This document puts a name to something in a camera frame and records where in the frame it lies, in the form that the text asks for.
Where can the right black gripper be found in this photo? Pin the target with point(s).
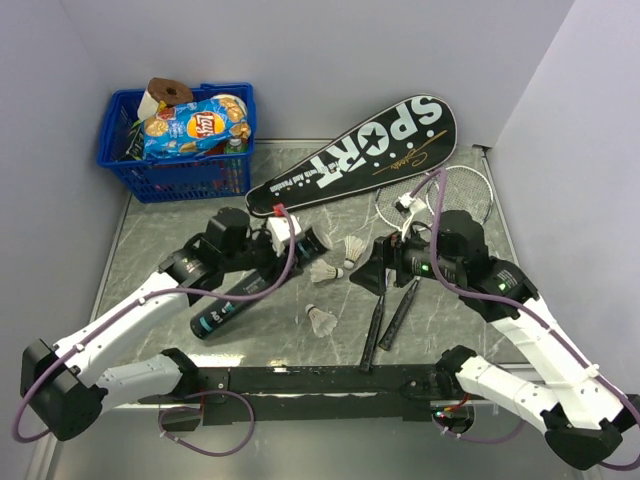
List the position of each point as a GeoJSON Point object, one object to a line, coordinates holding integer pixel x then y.
{"type": "Point", "coordinates": [388, 252]}

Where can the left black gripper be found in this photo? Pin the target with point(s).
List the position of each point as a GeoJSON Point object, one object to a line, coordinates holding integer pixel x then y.
{"type": "Point", "coordinates": [272, 272]}

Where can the white shuttlecock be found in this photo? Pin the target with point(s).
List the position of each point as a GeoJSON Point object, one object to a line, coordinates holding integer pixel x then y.
{"type": "Point", "coordinates": [354, 248]}
{"type": "Point", "coordinates": [322, 323]}
{"type": "Point", "coordinates": [321, 271]}

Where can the black shuttlecock tube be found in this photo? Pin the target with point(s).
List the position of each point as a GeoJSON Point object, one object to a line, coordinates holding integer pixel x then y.
{"type": "Point", "coordinates": [312, 244]}

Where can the black SPORT racket bag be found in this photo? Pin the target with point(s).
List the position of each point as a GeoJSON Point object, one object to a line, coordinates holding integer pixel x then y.
{"type": "Point", "coordinates": [411, 137]}

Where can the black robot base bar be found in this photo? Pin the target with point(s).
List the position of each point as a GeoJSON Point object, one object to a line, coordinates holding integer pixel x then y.
{"type": "Point", "coordinates": [409, 392]}

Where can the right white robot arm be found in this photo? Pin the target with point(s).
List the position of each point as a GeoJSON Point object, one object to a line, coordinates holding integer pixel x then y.
{"type": "Point", "coordinates": [581, 415]}

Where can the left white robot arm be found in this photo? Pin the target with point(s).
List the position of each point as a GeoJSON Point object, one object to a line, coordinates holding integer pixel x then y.
{"type": "Point", "coordinates": [71, 383]}

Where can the left silver badminton racket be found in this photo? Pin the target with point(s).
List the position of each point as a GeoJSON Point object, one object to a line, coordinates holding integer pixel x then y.
{"type": "Point", "coordinates": [372, 338]}

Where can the silver badminton racket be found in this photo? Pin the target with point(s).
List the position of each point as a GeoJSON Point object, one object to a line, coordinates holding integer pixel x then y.
{"type": "Point", "coordinates": [372, 338]}
{"type": "Point", "coordinates": [466, 189]}

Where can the right silver badminton racket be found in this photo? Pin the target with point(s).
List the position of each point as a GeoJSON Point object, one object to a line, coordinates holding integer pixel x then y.
{"type": "Point", "coordinates": [466, 189]}

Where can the blue plastic shopping basket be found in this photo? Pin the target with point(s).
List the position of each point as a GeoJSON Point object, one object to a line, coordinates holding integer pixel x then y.
{"type": "Point", "coordinates": [219, 175]}

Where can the blue Lays chips bag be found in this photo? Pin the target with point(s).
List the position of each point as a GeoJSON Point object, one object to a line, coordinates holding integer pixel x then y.
{"type": "Point", "coordinates": [194, 128]}

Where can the dark green package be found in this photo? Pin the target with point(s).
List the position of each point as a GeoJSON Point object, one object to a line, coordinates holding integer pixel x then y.
{"type": "Point", "coordinates": [135, 144]}

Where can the white paper towel roll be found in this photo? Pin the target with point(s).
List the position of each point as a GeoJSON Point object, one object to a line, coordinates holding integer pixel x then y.
{"type": "Point", "coordinates": [148, 105]}

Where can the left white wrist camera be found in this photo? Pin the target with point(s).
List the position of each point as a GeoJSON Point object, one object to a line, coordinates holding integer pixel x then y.
{"type": "Point", "coordinates": [280, 232]}

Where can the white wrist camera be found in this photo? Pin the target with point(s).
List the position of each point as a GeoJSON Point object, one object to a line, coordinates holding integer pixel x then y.
{"type": "Point", "coordinates": [408, 207]}
{"type": "Point", "coordinates": [280, 232]}

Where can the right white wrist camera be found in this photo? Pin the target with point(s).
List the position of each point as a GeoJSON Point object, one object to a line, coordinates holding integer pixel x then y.
{"type": "Point", "coordinates": [408, 207]}

